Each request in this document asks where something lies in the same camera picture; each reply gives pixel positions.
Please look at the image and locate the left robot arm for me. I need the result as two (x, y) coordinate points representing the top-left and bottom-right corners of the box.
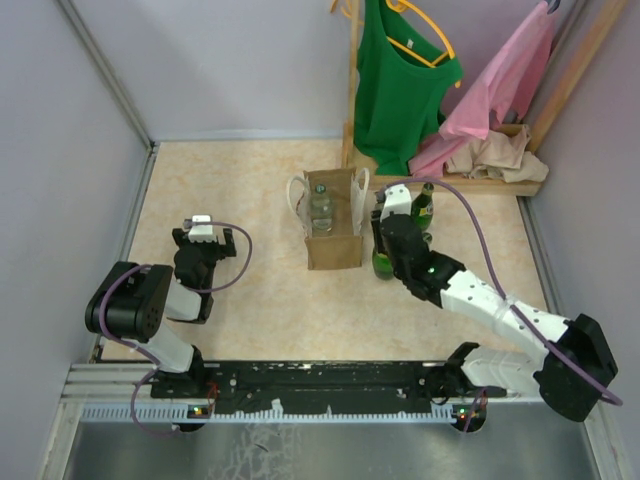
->
(85, 222), (237, 402)

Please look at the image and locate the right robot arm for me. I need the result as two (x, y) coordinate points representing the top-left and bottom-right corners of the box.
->
(370, 209), (618, 422)

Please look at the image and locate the burlap canvas tote bag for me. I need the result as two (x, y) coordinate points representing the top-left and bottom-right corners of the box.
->
(286, 167), (370, 271)

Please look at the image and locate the clear Chang soda bottle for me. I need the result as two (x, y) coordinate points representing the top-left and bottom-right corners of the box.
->
(309, 184), (334, 236)

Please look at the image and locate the wooden clothes rack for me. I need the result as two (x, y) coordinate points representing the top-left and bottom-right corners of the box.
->
(341, 1), (627, 197)

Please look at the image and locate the beige crumpled cloth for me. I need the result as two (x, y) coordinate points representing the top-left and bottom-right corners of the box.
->
(445, 125), (549, 183)

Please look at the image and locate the green tank top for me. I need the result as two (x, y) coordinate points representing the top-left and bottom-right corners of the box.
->
(354, 1), (463, 177)

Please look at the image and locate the pink shirt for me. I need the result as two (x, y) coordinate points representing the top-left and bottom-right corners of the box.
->
(409, 1), (555, 177)

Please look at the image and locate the yellow clothes hanger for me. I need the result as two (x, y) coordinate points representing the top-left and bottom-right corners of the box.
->
(329, 0), (462, 90)

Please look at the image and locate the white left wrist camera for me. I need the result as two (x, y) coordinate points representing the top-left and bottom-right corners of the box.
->
(183, 215), (218, 244)

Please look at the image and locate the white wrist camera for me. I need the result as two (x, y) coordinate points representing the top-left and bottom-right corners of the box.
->
(183, 215), (218, 244)
(376, 184), (412, 220)

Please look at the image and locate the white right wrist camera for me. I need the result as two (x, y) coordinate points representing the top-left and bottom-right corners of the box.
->
(376, 184), (412, 220)

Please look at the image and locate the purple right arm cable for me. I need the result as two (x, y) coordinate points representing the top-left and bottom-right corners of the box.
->
(379, 178), (624, 435)

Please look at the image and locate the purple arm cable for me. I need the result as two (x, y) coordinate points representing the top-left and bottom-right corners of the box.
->
(98, 222), (254, 439)
(379, 178), (624, 435)

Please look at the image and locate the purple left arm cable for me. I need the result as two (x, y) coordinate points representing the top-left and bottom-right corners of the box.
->
(98, 222), (254, 439)

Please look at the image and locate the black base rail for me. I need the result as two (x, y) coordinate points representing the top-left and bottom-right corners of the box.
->
(149, 358), (506, 417)

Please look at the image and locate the white cable duct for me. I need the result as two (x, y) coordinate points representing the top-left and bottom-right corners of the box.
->
(80, 399), (487, 429)

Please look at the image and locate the aluminium frame post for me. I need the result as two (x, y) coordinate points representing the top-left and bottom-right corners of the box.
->
(54, 0), (154, 151)

